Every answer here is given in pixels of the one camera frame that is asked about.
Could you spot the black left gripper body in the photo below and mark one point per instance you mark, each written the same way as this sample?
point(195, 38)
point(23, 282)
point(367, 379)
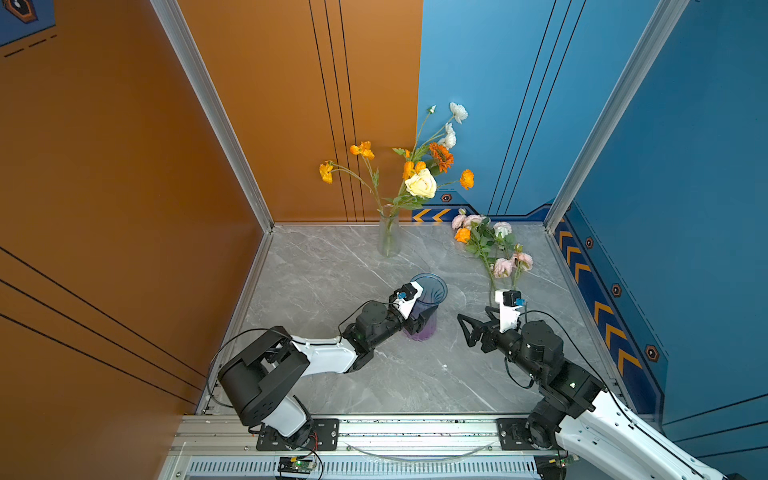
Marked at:
point(409, 325)

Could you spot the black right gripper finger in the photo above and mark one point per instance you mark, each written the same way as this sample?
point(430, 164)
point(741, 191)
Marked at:
point(493, 314)
point(472, 329)

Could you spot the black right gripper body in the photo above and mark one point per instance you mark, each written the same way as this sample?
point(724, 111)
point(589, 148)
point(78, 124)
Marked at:
point(509, 345)

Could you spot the purple glass vase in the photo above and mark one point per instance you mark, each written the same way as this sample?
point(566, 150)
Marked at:
point(424, 312)

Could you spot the single orange ranunculus stem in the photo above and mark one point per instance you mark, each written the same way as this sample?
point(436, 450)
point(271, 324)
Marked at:
point(477, 245)

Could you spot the clear ribbed glass vase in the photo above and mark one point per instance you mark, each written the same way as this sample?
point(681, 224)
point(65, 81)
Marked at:
point(388, 243)

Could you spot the cream white rose stem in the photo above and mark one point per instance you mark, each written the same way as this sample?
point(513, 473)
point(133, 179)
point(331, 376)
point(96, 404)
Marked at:
point(417, 190)

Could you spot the orange gerbera flower stem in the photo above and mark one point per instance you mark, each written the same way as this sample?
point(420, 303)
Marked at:
point(440, 159)

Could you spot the small orange flower stem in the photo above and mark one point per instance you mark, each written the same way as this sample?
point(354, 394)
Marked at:
point(466, 179)

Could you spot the white ranunculus flower stem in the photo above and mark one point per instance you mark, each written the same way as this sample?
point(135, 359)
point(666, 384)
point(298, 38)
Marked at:
point(444, 136)

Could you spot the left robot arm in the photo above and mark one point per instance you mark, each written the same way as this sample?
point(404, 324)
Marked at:
point(259, 380)

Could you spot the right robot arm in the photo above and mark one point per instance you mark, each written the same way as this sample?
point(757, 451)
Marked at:
point(578, 412)

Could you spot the pink rose flower stem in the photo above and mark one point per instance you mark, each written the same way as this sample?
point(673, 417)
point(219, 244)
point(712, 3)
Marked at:
point(505, 259)

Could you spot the green circuit board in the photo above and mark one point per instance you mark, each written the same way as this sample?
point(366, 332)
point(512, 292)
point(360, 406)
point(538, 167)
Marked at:
point(296, 467)

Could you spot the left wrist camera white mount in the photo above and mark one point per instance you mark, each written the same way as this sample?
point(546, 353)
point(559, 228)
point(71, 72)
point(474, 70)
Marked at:
point(404, 298)

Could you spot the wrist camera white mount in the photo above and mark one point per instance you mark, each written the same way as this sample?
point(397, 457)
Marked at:
point(404, 298)
point(511, 306)

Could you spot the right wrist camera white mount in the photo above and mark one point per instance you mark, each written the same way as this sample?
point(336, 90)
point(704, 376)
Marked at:
point(511, 306)

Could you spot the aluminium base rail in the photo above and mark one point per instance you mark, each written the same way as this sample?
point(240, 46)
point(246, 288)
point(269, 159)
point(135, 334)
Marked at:
point(469, 446)

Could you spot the aluminium corner post right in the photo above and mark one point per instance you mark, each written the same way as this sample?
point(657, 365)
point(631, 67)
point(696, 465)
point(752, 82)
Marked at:
point(655, 35)

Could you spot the aluminium corner post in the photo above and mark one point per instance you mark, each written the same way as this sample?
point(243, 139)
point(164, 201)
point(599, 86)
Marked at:
point(655, 35)
point(176, 29)

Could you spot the aluminium corner post left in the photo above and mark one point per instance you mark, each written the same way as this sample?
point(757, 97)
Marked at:
point(176, 29)

